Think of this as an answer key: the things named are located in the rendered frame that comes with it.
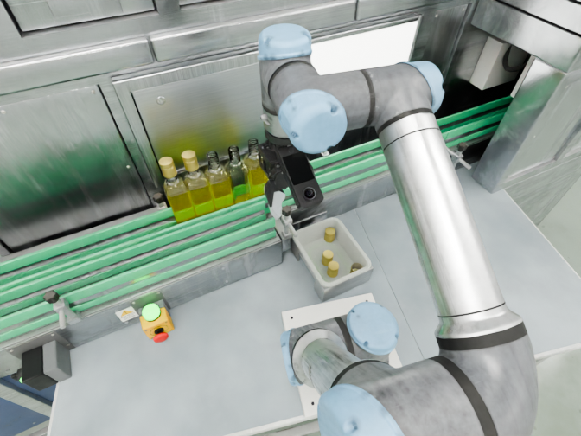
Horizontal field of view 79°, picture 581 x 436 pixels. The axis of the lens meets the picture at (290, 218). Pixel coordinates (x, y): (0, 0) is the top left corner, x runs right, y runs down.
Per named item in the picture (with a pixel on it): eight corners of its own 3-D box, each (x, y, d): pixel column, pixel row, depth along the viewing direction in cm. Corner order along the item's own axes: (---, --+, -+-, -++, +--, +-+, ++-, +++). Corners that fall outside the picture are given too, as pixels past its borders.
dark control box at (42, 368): (71, 350, 98) (55, 339, 91) (73, 377, 93) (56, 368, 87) (38, 363, 95) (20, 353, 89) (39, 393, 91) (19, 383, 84)
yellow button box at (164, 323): (169, 310, 105) (162, 298, 100) (175, 331, 101) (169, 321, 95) (145, 319, 103) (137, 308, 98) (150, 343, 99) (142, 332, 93)
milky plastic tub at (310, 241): (334, 230, 124) (336, 214, 118) (370, 280, 111) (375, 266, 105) (290, 248, 119) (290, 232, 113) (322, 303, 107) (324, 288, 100)
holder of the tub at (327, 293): (326, 221, 128) (328, 207, 122) (368, 281, 112) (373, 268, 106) (284, 237, 123) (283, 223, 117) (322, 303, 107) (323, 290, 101)
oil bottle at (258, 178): (264, 197, 117) (259, 146, 101) (271, 208, 114) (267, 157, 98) (248, 203, 116) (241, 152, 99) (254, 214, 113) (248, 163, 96)
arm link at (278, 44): (264, 49, 44) (250, 22, 49) (268, 124, 53) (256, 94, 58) (322, 41, 45) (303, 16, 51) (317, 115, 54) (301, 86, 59)
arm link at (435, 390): (344, 362, 85) (519, 501, 32) (284, 380, 83) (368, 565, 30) (331, 312, 87) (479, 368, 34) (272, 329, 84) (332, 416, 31)
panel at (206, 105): (392, 109, 133) (418, 11, 107) (398, 113, 131) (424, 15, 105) (153, 182, 108) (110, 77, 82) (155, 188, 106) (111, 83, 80)
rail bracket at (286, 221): (277, 209, 113) (275, 182, 104) (300, 248, 103) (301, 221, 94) (268, 213, 112) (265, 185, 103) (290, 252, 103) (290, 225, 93)
